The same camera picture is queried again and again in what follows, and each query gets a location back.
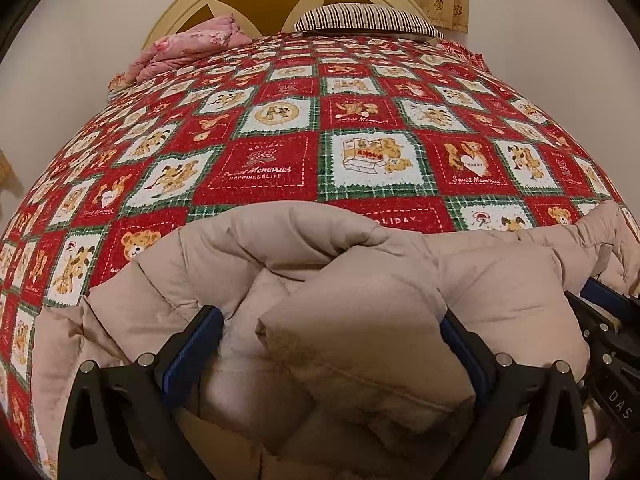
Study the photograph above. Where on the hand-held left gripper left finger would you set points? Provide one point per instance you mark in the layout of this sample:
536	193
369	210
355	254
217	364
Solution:
197	355

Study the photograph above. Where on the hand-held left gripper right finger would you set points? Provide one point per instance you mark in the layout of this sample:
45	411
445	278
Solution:
462	355

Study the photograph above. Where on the beige quilted puffer jacket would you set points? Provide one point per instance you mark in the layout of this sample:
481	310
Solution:
350	270

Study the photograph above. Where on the red bear printed blanket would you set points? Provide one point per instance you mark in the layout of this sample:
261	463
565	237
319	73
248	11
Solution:
280	110

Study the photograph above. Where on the striped pillow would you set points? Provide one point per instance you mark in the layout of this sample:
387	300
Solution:
370	17

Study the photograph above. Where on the yellow floral side curtain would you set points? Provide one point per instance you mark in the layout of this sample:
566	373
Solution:
9	172

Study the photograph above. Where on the pink floral quilt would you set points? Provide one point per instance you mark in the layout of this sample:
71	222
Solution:
195	45

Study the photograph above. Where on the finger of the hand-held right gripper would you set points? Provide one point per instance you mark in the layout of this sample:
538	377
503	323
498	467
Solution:
607	295
595	332

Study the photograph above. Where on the red plaid cloth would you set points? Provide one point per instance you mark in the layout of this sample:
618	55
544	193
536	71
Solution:
465	52

